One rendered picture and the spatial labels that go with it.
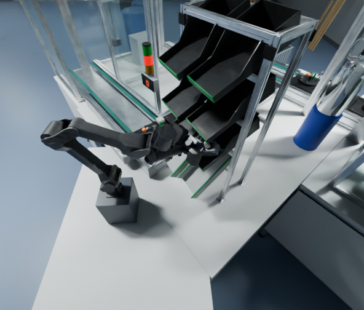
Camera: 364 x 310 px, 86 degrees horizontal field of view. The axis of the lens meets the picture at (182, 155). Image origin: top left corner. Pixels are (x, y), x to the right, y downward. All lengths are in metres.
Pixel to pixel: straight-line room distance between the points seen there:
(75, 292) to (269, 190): 1.03
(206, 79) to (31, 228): 2.10
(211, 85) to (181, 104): 0.22
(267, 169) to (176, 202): 0.59
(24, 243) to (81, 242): 1.27
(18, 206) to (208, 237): 2.01
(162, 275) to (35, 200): 1.80
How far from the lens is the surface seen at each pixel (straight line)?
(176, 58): 0.73
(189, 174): 0.98
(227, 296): 1.86
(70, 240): 1.13
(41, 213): 2.40
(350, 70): 1.27
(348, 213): 1.36
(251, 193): 1.17
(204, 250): 1.00
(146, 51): 1.17
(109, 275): 1.02
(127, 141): 0.62
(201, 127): 0.70
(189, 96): 0.79
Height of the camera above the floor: 1.82
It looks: 50 degrees down
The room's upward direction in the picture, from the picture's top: 1 degrees clockwise
